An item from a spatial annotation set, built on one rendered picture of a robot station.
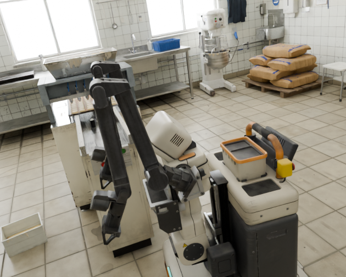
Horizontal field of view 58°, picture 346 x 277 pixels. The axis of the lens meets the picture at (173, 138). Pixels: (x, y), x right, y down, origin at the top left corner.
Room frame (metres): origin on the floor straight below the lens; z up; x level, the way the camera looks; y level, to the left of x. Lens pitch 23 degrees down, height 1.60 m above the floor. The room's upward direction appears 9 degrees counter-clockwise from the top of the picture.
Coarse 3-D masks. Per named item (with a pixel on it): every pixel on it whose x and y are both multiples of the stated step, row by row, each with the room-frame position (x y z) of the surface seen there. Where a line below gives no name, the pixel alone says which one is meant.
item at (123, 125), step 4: (116, 112) 2.29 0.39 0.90; (116, 116) 2.19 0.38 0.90; (120, 116) 2.18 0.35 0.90; (120, 120) 2.08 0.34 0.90; (120, 124) 2.06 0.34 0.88; (124, 124) 1.99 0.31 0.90; (124, 128) 1.91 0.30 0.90; (124, 132) 1.94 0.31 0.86; (128, 132) 1.82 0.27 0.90; (128, 136) 1.77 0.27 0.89; (128, 140) 1.82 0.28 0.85; (132, 140) 1.78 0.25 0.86
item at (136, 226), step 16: (96, 128) 2.17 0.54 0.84; (96, 144) 1.87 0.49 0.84; (128, 144) 1.80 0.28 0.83; (96, 176) 1.74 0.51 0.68; (128, 176) 1.79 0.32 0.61; (144, 192) 1.81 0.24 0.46; (128, 208) 1.78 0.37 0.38; (144, 208) 1.80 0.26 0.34; (128, 224) 1.77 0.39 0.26; (144, 224) 1.80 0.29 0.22; (112, 240) 1.74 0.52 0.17; (128, 240) 1.76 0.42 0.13; (144, 240) 1.82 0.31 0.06
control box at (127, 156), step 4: (124, 148) 1.76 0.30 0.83; (128, 148) 1.77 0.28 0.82; (128, 152) 1.77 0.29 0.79; (124, 156) 1.76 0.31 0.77; (128, 156) 1.77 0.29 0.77; (92, 160) 1.71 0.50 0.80; (104, 160) 1.73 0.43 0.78; (124, 160) 1.76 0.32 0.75; (128, 160) 1.76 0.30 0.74; (92, 164) 1.71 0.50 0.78; (96, 164) 1.71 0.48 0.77; (100, 164) 1.72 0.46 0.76; (128, 164) 1.76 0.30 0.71; (96, 168) 1.71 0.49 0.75; (100, 168) 1.72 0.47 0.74; (96, 172) 1.71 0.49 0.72
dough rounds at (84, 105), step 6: (84, 96) 2.87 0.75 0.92; (90, 96) 2.91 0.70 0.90; (78, 102) 2.69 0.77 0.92; (84, 102) 2.72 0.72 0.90; (90, 102) 2.61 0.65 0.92; (114, 102) 2.49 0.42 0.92; (72, 108) 2.51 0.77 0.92; (78, 108) 2.55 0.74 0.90; (84, 108) 2.47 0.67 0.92; (90, 108) 2.43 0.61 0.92
